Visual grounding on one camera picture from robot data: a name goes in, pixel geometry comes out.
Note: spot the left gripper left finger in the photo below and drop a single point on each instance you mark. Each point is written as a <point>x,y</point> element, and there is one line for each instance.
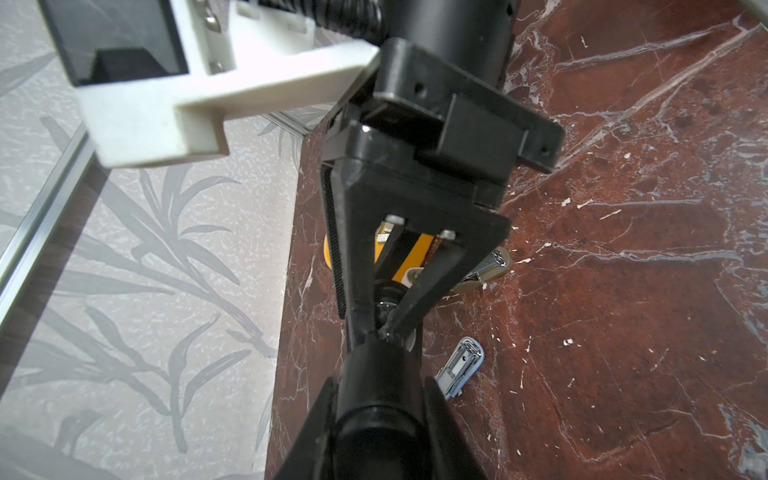
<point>311,456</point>

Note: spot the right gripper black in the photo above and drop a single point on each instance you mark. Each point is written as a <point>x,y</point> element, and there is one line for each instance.
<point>445,140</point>

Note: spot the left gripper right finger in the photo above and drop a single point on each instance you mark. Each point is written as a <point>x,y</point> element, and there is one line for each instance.
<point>450,455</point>

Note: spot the light blue stapler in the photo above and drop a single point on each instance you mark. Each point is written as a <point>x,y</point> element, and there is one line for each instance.
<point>463,363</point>

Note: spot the beige small stapler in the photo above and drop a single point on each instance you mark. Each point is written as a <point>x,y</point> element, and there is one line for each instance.
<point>493,266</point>

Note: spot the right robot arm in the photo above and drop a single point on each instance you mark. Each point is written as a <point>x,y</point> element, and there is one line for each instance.
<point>475,36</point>

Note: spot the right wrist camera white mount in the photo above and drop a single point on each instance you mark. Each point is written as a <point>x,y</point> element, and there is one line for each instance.
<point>155,81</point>

